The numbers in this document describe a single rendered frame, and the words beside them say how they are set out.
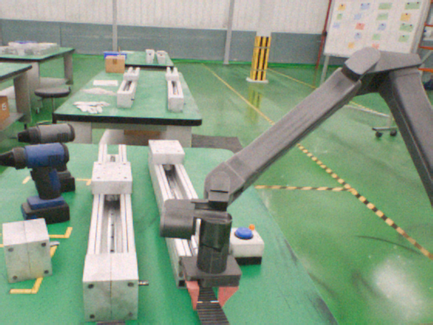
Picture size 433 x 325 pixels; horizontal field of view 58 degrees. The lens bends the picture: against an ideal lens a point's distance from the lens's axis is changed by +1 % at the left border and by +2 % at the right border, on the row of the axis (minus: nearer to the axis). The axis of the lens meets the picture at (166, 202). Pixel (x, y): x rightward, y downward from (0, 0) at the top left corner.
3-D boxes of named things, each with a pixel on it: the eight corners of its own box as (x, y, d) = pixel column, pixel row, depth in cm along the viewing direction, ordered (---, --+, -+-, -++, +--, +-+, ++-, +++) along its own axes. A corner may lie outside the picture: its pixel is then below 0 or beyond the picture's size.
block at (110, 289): (149, 319, 75) (151, 278, 71) (84, 322, 74) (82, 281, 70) (146, 289, 83) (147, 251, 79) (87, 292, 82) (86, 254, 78)
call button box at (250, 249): (261, 265, 94) (265, 242, 91) (222, 265, 93) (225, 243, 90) (250, 247, 101) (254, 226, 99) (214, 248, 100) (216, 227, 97)
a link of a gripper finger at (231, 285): (192, 296, 80) (196, 258, 76) (226, 295, 81) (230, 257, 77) (199, 319, 74) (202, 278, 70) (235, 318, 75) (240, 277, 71)
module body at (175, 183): (221, 286, 85) (225, 254, 82) (176, 288, 84) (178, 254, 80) (172, 165, 157) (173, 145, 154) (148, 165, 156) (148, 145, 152)
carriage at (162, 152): (183, 172, 134) (185, 152, 131) (151, 172, 133) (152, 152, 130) (176, 157, 149) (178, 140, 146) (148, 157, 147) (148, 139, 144)
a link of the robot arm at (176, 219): (231, 171, 68) (227, 190, 76) (166, 165, 70) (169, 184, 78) (225, 236, 64) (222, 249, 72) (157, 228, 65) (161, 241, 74)
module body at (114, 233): (135, 290, 83) (135, 256, 79) (87, 292, 82) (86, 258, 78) (125, 165, 155) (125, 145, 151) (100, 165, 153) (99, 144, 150)
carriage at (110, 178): (131, 203, 109) (131, 180, 106) (92, 203, 108) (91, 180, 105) (129, 181, 124) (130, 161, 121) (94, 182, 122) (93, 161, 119)
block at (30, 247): (63, 273, 87) (60, 237, 83) (8, 283, 83) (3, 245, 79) (57, 251, 96) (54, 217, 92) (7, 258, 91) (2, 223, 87)
